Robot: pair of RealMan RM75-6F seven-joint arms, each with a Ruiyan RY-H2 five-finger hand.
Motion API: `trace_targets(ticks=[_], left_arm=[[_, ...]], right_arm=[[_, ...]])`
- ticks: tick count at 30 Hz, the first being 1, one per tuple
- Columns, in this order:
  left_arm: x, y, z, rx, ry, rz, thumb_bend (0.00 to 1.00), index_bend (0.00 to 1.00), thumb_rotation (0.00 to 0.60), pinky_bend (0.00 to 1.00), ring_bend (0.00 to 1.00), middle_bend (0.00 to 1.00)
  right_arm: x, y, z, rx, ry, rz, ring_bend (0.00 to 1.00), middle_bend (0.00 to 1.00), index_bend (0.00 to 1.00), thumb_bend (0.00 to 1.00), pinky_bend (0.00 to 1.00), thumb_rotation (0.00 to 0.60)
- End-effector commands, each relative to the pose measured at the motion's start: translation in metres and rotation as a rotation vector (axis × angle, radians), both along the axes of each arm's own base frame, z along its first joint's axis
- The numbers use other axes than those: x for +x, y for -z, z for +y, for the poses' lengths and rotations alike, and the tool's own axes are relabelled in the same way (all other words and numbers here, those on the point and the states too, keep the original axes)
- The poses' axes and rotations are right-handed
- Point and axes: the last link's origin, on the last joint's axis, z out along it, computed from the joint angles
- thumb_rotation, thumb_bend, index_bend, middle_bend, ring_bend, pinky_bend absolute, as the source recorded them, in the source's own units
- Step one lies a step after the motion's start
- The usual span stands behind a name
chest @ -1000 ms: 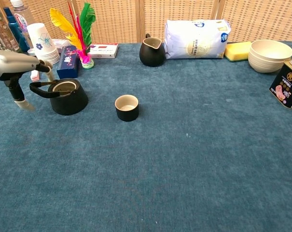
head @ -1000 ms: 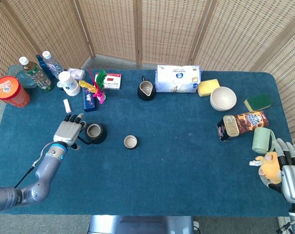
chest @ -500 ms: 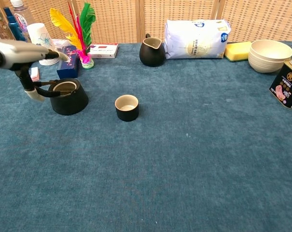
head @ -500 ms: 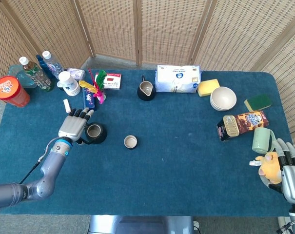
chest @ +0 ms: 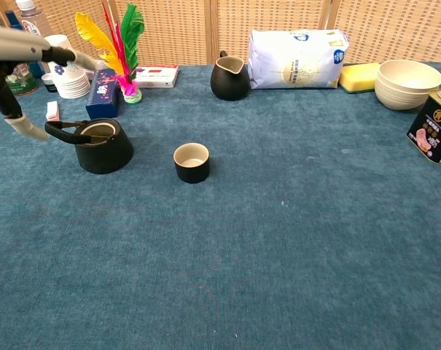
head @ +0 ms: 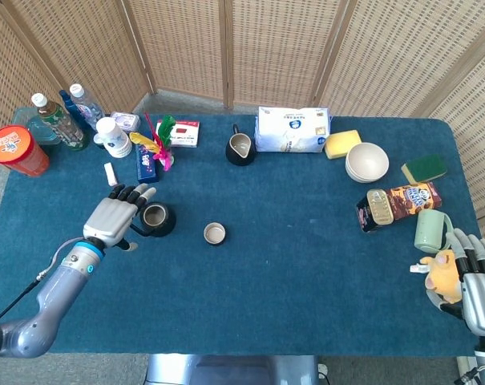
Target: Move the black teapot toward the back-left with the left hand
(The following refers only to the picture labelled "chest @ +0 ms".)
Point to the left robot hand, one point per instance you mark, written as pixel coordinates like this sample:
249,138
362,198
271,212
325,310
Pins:
12,45

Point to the black cast iron teapot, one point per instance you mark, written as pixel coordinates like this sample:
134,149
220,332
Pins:
103,156

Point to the blue bottle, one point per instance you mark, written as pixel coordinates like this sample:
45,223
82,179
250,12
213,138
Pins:
13,20

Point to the clear water bottle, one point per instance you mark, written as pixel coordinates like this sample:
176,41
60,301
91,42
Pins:
32,18

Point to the green tea bottle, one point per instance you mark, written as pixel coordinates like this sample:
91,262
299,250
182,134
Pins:
23,80

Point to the small black white jar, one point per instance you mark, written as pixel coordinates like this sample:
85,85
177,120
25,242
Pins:
50,84

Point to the white paper cup stack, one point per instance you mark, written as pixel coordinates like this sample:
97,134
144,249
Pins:
72,82

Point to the small pink white eraser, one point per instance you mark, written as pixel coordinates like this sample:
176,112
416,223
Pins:
52,111

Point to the dark blue carton box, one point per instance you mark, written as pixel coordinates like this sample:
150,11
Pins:
101,98

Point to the colourful feather shuttlecock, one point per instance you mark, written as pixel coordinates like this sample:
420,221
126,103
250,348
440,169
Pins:
130,36

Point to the red and white box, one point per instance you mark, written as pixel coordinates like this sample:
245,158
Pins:
156,76

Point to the black ceramic pitcher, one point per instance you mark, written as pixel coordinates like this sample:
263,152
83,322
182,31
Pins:
229,85

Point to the black teacup beige inside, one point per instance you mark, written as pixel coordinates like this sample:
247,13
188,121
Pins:
192,173

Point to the white tissue pack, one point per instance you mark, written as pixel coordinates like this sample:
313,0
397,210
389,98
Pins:
296,62

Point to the blue tablecloth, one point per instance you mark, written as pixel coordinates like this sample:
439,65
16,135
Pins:
242,237

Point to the yellow sponge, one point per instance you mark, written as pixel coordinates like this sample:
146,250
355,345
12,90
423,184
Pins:
356,76

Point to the wicker folding screen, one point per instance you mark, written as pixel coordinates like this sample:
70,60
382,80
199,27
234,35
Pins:
388,29

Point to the beige bowl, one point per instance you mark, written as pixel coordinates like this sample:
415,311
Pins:
398,102
406,74

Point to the black luncheon meat can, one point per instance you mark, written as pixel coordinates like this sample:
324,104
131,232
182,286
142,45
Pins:
433,127

